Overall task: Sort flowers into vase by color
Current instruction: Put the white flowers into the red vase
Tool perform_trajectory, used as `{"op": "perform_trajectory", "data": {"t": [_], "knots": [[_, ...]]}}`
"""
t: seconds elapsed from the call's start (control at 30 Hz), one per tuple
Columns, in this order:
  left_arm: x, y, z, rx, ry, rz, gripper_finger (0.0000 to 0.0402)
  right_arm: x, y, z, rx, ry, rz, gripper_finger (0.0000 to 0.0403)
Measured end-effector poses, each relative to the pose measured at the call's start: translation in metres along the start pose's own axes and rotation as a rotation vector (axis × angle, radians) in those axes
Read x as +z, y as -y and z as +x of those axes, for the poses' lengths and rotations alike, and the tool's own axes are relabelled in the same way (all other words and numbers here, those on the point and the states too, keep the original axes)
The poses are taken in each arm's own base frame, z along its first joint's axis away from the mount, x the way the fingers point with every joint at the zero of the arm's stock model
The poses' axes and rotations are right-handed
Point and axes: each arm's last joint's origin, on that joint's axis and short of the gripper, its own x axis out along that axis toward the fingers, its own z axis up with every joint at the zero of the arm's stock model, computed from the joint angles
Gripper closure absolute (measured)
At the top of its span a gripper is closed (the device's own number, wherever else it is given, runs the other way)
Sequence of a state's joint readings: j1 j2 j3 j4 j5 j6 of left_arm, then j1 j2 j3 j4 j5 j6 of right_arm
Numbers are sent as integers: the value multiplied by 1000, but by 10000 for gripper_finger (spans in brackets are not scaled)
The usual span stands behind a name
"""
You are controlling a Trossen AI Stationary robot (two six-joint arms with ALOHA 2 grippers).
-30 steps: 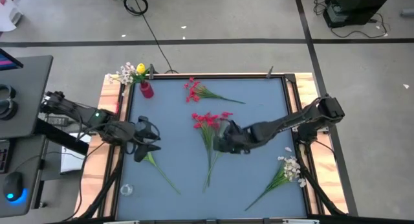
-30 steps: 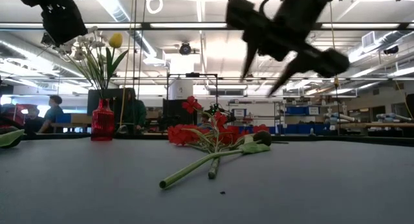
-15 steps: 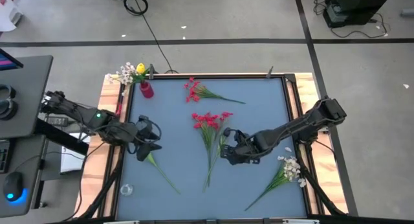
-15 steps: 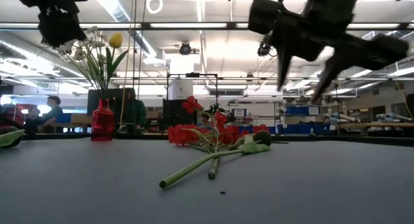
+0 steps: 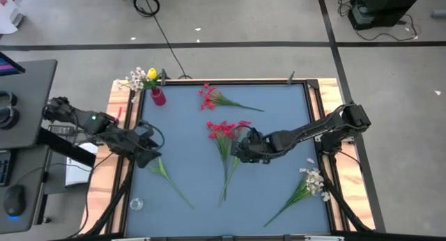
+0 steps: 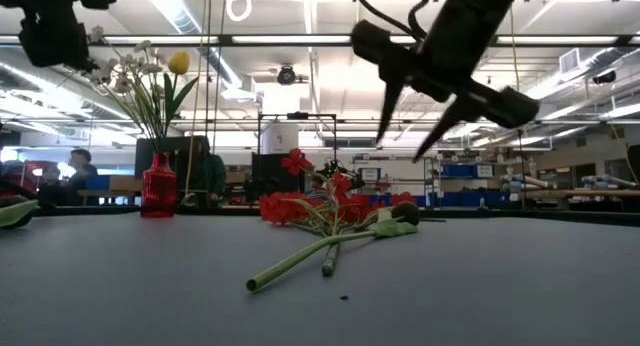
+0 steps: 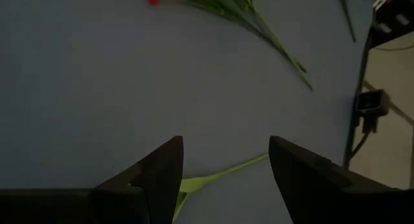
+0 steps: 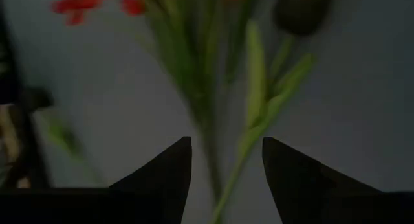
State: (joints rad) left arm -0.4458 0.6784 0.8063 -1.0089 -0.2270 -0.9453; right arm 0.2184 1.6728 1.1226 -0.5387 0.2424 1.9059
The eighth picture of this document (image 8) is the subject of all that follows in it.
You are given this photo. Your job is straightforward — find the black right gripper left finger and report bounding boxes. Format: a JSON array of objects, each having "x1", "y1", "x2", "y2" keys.
[{"x1": 109, "y1": 135, "x2": 193, "y2": 224}]

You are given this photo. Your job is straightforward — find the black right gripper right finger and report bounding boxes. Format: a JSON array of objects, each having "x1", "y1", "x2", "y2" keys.
[{"x1": 261, "y1": 136, "x2": 382, "y2": 224}]

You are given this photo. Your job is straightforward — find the blue-grey table mat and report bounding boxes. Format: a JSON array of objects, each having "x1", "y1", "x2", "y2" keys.
[{"x1": 0, "y1": 0, "x2": 414, "y2": 224}]

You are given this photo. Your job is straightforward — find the red poppy flower bunch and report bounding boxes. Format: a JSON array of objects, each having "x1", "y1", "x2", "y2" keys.
[{"x1": 50, "y1": 0, "x2": 248, "y2": 202}]

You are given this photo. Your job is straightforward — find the black table frame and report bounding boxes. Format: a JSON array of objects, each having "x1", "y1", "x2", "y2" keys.
[{"x1": 0, "y1": 104, "x2": 52, "y2": 189}]

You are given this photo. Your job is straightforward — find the black tulip green stem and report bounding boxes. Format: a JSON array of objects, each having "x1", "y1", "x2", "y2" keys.
[{"x1": 210, "y1": 0, "x2": 334, "y2": 224}]

